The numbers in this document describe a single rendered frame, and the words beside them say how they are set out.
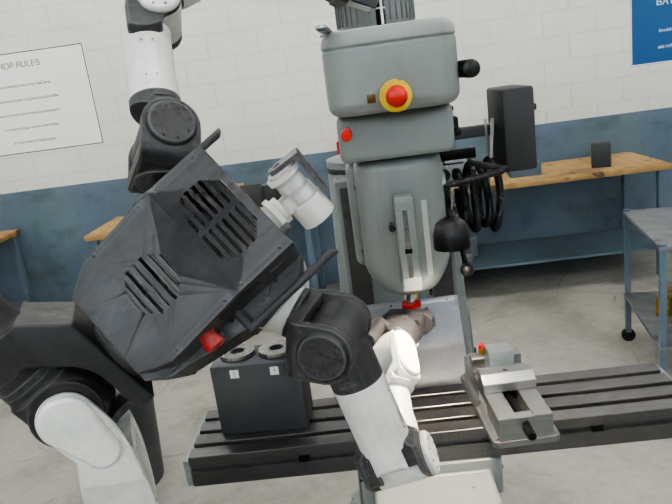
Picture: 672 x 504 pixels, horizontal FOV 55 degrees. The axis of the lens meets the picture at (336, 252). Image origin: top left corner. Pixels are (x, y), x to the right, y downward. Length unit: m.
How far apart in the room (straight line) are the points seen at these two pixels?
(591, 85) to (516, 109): 4.31
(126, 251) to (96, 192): 5.22
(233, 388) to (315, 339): 0.69
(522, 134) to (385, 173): 0.47
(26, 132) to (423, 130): 5.27
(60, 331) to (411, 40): 0.78
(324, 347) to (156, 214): 0.31
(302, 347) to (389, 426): 0.21
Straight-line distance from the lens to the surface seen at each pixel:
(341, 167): 1.94
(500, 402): 1.55
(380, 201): 1.40
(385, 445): 1.10
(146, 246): 0.95
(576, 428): 1.66
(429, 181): 1.41
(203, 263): 0.91
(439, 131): 1.36
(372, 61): 1.25
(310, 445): 1.60
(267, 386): 1.62
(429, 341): 1.94
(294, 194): 1.10
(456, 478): 1.63
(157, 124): 1.09
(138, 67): 1.21
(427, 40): 1.26
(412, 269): 1.40
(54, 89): 6.21
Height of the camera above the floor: 1.81
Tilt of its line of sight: 15 degrees down
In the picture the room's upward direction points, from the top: 8 degrees counter-clockwise
